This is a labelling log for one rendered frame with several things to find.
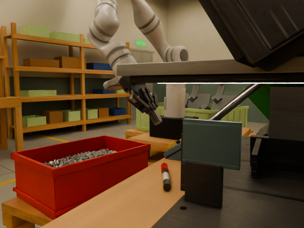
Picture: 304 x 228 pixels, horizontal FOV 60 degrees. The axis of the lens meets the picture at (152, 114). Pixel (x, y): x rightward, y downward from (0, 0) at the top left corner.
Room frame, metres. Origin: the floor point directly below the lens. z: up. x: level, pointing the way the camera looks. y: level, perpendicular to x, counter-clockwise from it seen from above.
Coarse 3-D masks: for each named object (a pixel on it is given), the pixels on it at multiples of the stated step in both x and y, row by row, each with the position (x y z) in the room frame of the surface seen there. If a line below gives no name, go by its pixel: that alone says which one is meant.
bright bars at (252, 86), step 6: (252, 84) 0.43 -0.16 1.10; (258, 84) 0.42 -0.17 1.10; (246, 90) 0.43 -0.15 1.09; (252, 90) 0.43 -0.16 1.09; (240, 96) 0.44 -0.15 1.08; (246, 96) 0.44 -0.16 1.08; (234, 102) 0.44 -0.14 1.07; (240, 102) 0.46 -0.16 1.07; (222, 108) 0.45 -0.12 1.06; (228, 108) 0.45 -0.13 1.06; (216, 114) 0.46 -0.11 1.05; (222, 114) 0.45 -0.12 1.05; (180, 174) 0.47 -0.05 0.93; (180, 180) 0.47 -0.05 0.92; (180, 186) 0.47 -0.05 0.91
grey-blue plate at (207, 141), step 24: (192, 120) 0.43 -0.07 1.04; (216, 120) 0.42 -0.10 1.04; (192, 144) 0.43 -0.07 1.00; (216, 144) 0.41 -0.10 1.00; (240, 144) 0.39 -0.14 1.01; (192, 168) 0.42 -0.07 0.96; (216, 168) 0.40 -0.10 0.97; (240, 168) 0.40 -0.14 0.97; (192, 192) 0.42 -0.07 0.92; (216, 192) 0.40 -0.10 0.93
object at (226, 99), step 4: (220, 84) 1.72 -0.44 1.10; (224, 84) 1.72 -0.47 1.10; (220, 88) 1.73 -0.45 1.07; (224, 88) 1.72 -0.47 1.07; (216, 92) 1.73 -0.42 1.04; (220, 92) 1.71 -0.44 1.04; (216, 96) 1.71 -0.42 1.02; (224, 96) 1.68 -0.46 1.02; (228, 96) 1.66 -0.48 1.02; (232, 96) 1.64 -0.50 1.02; (224, 100) 1.66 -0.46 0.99; (228, 100) 1.64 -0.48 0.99; (212, 104) 1.70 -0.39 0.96; (216, 104) 1.68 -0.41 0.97; (220, 104) 1.66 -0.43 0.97; (224, 104) 1.65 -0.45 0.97; (212, 108) 1.68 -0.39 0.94; (216, 108) 1.67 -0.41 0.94
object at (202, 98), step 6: (198, 84) 1.83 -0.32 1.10; (192, 90) 1.83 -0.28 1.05; (198, 90) 1.81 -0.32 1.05; (198, 96) 1.78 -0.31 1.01; (204, 96) 1.76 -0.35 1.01; (210, 96) 1.74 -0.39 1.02; (192, 102) 1.79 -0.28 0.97; (198, 102) 1.76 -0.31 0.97; (204, 102) 1.74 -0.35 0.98; (192, 108) 1.77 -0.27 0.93
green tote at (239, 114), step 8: (160, 104) 1.96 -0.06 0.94; (136, 112) 1.77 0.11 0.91; (144, 112) 1.72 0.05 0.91; (160, 112) 1.63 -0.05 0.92; (192, 112) 1.47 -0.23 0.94; (200, 112) 1.43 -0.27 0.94; (208, 112) 1.40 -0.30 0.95; (216, 112) 1.37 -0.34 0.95; (232, 112) 1.51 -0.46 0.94; (240, 112) 1.58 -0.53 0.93; (136, 120) 1.77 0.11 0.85; (144, 120) 1.72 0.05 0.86; (224, 120) 1.44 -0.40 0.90; (232, 120) 1.51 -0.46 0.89; (240, 120) 1.59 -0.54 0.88; (136, 128) 1.77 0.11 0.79; (144, 128) 1.72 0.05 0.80
